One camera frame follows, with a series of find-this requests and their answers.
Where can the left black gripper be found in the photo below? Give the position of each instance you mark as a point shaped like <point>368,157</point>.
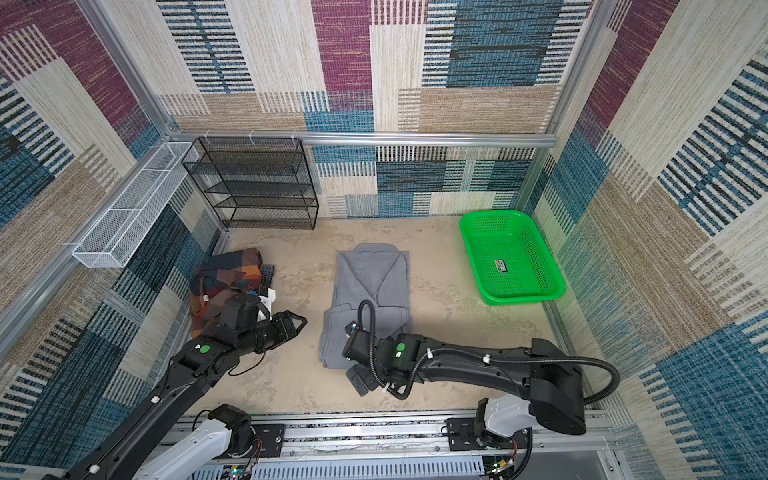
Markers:
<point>285,326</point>

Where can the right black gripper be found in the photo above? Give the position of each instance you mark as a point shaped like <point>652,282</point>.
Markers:
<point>370,382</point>

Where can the grey long sleeve shirt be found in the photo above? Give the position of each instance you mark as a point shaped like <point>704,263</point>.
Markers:
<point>378,273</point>

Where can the green plastic basket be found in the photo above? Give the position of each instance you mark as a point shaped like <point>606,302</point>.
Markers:
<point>510,259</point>

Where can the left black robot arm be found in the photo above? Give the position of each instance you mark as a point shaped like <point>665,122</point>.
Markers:
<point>244,326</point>

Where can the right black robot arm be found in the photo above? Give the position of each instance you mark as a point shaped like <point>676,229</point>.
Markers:
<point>543,386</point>

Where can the folded plaid flannel shirt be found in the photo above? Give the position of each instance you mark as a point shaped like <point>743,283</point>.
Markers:
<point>217,280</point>

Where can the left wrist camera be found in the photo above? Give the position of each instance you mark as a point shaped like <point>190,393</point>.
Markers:
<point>267,297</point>

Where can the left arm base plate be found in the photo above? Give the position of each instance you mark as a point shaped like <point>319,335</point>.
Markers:
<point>269,438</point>

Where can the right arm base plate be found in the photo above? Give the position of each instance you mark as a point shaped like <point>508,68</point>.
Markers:
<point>465,434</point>

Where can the black wire shelf rack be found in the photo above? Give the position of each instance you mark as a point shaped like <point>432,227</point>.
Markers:
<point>255,182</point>

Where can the white wire mesh tray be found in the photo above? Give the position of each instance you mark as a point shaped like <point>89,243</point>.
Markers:
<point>114,238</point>

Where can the aluminium back rail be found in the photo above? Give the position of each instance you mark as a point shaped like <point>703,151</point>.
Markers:
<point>381,138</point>

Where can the aluminium rail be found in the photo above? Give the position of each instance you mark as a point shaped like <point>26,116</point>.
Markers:
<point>354,435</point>
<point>381,138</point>

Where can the aluminium front rail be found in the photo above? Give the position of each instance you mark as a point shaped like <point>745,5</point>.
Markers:
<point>354,435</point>

